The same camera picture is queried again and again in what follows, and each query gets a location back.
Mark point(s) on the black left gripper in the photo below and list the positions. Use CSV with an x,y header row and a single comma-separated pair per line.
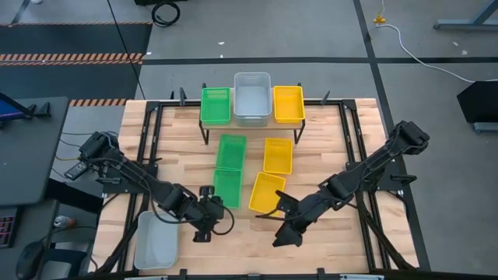
x,y
206,215

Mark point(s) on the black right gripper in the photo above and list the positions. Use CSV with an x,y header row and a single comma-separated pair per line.
x,y
303,215

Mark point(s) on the green slotted plastic basket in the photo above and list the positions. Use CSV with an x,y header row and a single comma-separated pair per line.
x,y
227,188
231,153
215,106

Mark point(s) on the yellow slotted plastic basket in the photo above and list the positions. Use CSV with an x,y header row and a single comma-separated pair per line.
x,y
264,192
288,104
278,155

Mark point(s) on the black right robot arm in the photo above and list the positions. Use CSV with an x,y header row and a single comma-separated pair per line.
x,y
373,163

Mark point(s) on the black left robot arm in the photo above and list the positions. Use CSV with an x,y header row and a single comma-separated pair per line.
x,y
163,194

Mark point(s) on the wooden shelf with black legs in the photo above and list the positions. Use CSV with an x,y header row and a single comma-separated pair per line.
x,y
218,127

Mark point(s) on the black clamp lever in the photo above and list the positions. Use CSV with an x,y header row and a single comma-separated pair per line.
x,y
109,180
404,178

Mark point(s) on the black power adapter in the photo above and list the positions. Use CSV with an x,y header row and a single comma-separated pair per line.
x,y
76,170

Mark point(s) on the silver drink can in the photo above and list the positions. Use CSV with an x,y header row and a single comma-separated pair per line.
x,y
62,221

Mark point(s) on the dark blue chair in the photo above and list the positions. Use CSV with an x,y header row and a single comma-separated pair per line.
x,y
66,264

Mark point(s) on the black computer mouse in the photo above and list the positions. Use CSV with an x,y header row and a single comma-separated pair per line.
x,y
29,260

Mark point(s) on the dark grey desk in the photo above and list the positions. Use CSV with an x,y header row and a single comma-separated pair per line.
x,y
31,155

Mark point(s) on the black desk stand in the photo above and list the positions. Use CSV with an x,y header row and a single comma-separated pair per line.
x,y
43,110

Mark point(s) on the black hazard striped floor mat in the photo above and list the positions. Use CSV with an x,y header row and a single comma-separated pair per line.
x,y
58,81

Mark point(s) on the black keyboard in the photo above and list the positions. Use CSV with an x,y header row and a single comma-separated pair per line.
x,y
7,229

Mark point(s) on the yellow plug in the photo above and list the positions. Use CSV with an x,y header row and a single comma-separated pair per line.
x,y
379,19

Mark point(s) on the blue screen tablet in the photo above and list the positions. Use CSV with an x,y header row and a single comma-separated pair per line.
x,y
8,109

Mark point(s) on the black box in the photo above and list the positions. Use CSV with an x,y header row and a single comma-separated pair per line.
x,y
480,103

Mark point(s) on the grey metal table foot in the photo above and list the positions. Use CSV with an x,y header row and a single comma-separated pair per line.
x,y
459,25

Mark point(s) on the black metal table frame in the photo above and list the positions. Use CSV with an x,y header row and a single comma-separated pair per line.
x,y
218,277

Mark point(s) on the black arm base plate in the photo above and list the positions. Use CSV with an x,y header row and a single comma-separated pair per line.
x,y
393,186
128,190

